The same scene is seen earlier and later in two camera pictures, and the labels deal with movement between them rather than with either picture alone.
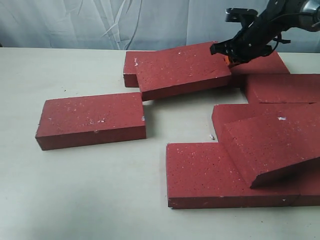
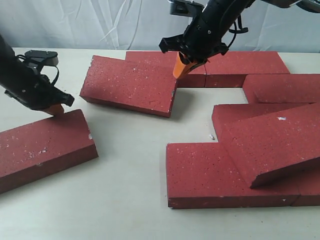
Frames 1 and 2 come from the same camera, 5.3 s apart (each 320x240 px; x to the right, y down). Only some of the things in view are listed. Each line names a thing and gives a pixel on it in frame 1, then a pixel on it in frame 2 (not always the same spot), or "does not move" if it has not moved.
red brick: x=283 y=88 does not move
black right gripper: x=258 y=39 to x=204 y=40
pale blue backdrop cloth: x=129 y=25 does not move
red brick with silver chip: x=76 y=122 to x=38 y=149
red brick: x=202 y=175 does not move
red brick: x=180 y=69 to x=131 y=85
